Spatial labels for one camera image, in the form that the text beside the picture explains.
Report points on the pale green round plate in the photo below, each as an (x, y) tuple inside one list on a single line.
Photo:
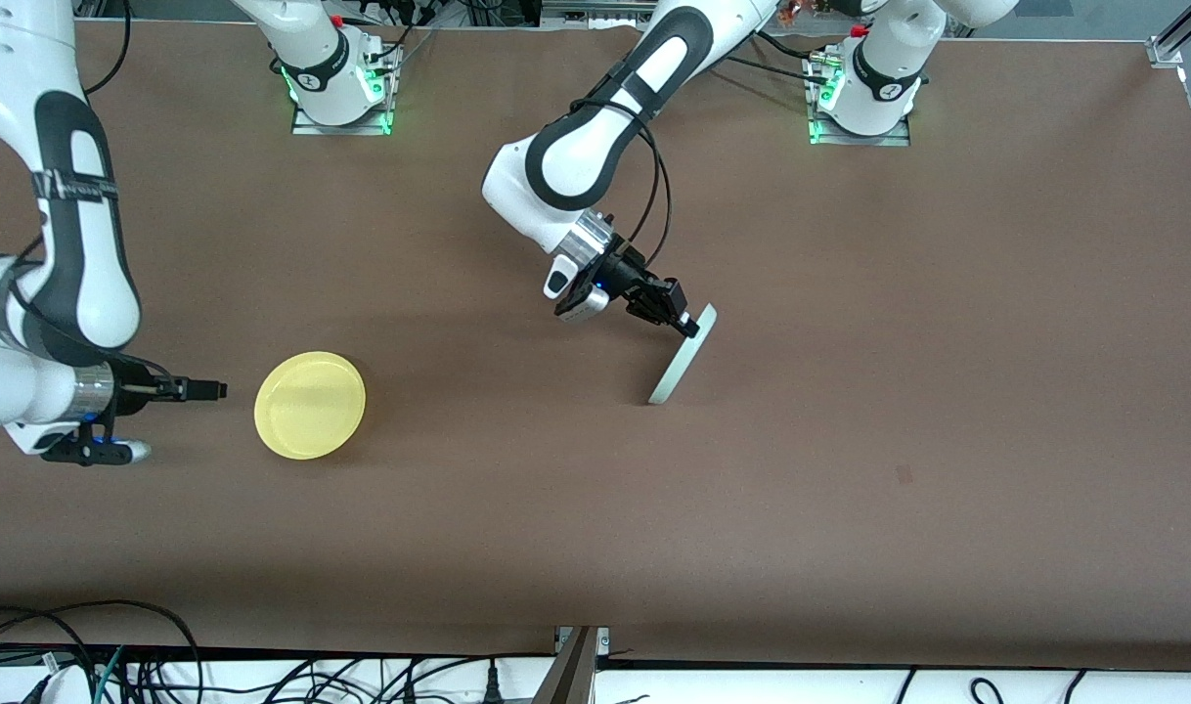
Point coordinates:
[(682, 364)]

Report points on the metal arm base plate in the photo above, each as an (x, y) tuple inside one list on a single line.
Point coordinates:
[(307, 127), (894, 139)]

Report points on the brown table cover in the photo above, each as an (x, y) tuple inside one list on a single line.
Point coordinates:
[(595, 489)]

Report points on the aluminium corner bracket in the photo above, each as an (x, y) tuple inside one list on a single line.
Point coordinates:
[(1165, 51)]

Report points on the black power plug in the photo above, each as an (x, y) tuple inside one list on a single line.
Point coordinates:
[(493, 689)]

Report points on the aluminium profile bracket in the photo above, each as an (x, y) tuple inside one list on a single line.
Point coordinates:
[(576, 665)]

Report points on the yellow round plate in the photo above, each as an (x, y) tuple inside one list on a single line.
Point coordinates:
[(310, 406)]

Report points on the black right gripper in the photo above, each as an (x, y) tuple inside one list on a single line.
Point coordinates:
[(138, 388)]

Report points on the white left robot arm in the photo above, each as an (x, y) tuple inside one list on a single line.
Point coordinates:
[(576, 166)]

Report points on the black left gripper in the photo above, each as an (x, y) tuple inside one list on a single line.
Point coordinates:
[(623, 270)]

